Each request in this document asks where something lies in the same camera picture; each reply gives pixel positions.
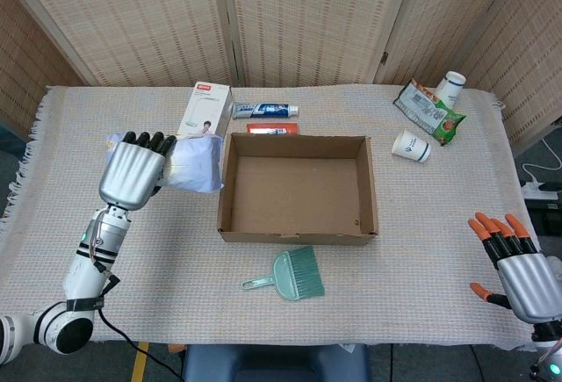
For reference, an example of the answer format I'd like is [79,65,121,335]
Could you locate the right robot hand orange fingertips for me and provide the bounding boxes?
[467,212,562,324]

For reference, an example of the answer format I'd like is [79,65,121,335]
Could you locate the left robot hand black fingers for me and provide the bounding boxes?
[97,130,177,211]

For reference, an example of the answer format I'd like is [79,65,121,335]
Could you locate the blue white tissue pack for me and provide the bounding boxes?
[104,132,225,194]

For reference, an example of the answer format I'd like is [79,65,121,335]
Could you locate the white lamp box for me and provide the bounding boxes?
[176,83,234,140]

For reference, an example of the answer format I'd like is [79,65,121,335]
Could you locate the orange red flat box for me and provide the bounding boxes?
[246,122,300,137]

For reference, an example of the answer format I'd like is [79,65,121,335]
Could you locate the open cardboard box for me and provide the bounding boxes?
[217,132,379,245]

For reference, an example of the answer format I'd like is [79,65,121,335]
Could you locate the white power strip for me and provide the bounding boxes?
[520,182,559,201]

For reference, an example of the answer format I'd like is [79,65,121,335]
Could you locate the beige woven tablecloth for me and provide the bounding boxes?
[0,83,561,351]

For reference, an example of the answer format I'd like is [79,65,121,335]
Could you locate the blue toothpaste tube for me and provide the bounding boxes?
[233,102,301,119]

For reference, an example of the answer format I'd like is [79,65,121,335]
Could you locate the white paper cup blue stripe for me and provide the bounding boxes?
[391,128,432,164]

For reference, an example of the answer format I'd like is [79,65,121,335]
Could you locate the green snack bag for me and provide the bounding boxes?
[393,78,467,148]

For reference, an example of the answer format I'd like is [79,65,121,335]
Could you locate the green dustpan brush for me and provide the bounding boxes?
[240,245,326,302]

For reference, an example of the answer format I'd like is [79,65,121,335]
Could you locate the white paper cup blue print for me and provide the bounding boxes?
[435,70,466,110]

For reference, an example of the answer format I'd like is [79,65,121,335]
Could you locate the bamboo folding screen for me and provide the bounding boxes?
[0,0,562,146]

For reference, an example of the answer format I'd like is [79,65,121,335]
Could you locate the dark blue chair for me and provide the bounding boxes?
[181,343,371,382]

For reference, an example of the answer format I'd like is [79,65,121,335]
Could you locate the white cable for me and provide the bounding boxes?
[521,123,562,186]

